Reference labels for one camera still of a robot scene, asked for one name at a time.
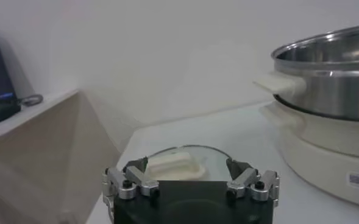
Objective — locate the round grey puck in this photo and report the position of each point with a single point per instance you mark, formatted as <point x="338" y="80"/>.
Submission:
<point x="30" y="102"/>

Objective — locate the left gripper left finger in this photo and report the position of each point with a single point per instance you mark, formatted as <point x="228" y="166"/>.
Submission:
<point x="139" y="179"/>

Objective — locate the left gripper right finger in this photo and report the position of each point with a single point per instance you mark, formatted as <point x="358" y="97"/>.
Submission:
<point x="243" y="179"/>

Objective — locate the cream electric cooker base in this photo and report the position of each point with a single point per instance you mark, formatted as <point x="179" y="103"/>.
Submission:
<point x="319" y="164"/>

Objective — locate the white side table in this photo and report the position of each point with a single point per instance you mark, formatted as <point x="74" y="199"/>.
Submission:
<point x="30" y="115"/>

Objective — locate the perforated steel steamer basket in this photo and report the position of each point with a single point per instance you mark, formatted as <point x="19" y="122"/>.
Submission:
<point x="334" y="91"/>

